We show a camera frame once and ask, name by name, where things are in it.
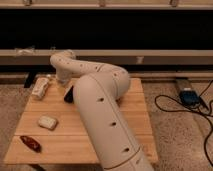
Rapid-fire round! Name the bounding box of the black table leg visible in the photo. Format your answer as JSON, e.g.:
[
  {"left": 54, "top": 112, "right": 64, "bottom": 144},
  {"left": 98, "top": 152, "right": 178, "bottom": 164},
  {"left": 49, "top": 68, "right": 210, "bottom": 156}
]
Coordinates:
[{"left": 24, "top": 72, "right": 37, "bottom": 88}]

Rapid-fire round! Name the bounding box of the black cable on floor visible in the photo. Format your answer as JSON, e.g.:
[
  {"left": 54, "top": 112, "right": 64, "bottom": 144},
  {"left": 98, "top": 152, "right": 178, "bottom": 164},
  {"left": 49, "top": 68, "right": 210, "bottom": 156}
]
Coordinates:
[{"left": 154, "top": 79, "right": 213, "bottom": 168}]

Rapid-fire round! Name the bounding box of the blue power box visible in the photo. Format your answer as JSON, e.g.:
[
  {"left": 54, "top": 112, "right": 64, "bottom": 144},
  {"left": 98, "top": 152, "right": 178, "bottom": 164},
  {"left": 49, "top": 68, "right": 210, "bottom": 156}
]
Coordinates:
[{"left": 179, "top": 89, "right": 200, "bottom": 106}]

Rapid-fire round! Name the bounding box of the crumpled clear plastic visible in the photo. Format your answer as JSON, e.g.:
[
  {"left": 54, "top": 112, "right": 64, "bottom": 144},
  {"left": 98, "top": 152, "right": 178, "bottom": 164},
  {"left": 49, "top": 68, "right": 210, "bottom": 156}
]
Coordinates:
[{"left": 15, "top": 46, "right": 35, "bottom": 56}]

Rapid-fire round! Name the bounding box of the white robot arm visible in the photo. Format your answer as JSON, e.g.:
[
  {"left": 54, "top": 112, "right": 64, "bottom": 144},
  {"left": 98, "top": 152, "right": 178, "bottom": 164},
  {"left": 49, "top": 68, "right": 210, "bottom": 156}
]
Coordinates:
[{"left": 50, "top": 50, "right": 154, "bottom": 171}]

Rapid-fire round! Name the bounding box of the dark red chili pepper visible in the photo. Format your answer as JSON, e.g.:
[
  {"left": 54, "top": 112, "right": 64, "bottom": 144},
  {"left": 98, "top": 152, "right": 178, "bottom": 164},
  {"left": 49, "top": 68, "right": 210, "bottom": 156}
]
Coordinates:
[{"left": 20, "top": 136, "right": 41, "bottom": 153}]

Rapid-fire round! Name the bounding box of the black rectangular eraser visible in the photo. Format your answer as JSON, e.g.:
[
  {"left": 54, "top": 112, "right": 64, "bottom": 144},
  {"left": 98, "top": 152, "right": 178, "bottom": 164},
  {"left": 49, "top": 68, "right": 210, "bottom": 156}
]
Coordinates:
[{"left": 64, "top": 87, "right": 74, "bottom": 103}]

